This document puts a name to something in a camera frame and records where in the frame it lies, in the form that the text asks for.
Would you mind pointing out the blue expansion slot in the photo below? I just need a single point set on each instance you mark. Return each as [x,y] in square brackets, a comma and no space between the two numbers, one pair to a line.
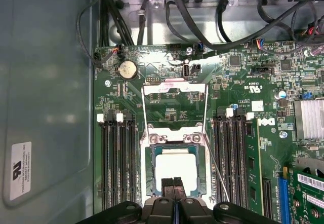
[283,203]

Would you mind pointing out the green RAM stick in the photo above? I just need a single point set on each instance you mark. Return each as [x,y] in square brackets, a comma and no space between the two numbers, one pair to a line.
[255,143]

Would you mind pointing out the black PC case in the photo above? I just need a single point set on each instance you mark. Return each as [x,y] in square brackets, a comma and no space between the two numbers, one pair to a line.
[45,82]

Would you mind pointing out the metal socket cover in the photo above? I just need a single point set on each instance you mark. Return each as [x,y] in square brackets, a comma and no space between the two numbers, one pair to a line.
[154,88]

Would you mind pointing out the green motherboard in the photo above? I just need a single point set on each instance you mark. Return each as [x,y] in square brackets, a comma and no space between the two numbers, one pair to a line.
[222,99]

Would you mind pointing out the silver internal USB port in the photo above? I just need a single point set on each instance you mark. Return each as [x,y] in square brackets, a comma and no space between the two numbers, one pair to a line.
[186,70]

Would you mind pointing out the graphics card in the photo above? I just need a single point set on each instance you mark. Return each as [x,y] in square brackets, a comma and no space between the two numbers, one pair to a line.
[308,198]

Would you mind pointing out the white case label sticker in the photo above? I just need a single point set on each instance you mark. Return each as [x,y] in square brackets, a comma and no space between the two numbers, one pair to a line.
[21,170]

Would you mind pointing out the CPU socket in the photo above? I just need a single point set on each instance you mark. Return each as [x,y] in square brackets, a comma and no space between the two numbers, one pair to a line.
[147,168]

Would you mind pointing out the silver chipset heatsink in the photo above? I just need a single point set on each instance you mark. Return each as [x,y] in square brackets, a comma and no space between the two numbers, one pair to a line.
[308,118]

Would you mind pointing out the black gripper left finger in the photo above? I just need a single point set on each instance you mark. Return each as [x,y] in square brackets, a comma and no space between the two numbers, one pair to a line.
[157,208]

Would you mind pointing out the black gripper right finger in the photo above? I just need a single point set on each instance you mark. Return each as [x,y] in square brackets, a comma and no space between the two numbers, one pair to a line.
[192,211]

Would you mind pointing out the silver coin battery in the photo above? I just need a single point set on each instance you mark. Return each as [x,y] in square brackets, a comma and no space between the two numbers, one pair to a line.
[127,70]

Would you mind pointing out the silver CPU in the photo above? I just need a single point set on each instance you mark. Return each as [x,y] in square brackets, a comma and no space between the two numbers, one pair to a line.
[174,165]

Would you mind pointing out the black expansion slot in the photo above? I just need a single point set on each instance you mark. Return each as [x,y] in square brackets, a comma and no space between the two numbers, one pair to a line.
[267,198]

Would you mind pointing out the black RAM slot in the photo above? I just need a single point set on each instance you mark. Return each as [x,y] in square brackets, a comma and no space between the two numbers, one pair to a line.
[238,158]
[112,158]
[131,158]
[229,158]
[219,158]
[122,158]
[105,158]

